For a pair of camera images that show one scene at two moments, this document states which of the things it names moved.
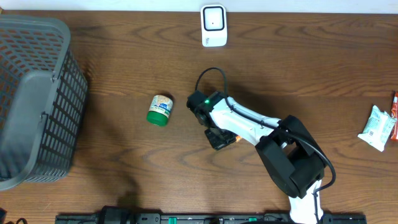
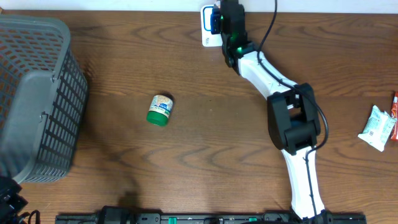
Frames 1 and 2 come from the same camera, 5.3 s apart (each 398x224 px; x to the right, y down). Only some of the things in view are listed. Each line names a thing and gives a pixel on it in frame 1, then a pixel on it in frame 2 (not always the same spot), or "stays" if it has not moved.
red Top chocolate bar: x=394 y=115 stays
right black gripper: x=216 y=143 -> x=215 y=17
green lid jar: x=160 y=108 stays
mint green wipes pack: x=378 y=128 stays
